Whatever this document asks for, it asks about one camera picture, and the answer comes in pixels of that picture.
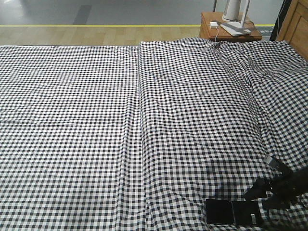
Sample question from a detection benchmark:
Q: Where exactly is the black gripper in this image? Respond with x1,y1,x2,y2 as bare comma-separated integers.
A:
245,168,308,210

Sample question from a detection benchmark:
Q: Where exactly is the black foldable phone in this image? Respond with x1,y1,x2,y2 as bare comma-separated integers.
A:
205,199,264,226

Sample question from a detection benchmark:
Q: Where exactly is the black white gingham bed sheet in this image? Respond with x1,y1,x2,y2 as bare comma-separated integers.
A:
0,46,147,231

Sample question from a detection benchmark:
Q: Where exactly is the black white gingham duvet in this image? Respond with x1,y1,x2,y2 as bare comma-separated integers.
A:
115,38,308,231

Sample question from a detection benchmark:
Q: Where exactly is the wooden headboard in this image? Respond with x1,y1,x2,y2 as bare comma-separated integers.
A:
276,0,308,60

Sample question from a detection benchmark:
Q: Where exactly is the wooden nightstand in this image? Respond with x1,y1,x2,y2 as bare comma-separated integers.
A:
199,12,262,43

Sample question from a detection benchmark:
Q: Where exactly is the white charger adapter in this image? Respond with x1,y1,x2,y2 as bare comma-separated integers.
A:
209,22,218,29

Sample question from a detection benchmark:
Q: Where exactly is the white cylindrical appliance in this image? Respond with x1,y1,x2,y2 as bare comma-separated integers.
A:
222,0,241,22

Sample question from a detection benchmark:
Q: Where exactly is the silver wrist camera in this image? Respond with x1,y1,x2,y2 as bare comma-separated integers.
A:
266,156,293,175

